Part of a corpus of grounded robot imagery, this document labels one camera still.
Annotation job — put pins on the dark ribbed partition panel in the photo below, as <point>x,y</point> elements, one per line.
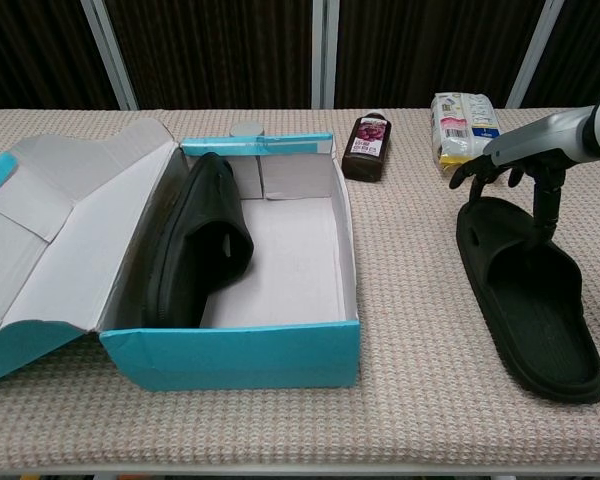
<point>210,50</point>
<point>35,50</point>
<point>430,45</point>
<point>590,40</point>

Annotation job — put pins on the beige textured table cover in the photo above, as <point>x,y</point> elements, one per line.
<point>430,300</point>

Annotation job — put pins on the light blue shoe box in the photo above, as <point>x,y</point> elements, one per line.
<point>230,355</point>

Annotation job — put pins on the dark grape juice bottle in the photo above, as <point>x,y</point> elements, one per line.
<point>365,150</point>

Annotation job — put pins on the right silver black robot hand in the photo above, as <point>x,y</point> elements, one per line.
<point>545,135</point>

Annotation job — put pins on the white yellow snack packet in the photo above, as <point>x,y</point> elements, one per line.
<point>460,135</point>

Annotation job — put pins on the grey metal partition post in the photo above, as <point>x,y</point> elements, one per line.
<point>537,45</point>
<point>110,55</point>
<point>325,50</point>

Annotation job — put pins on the small grey cup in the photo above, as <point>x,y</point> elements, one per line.
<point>247,130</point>

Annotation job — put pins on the black rubber slipper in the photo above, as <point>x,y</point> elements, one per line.
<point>200,240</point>
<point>545,325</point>

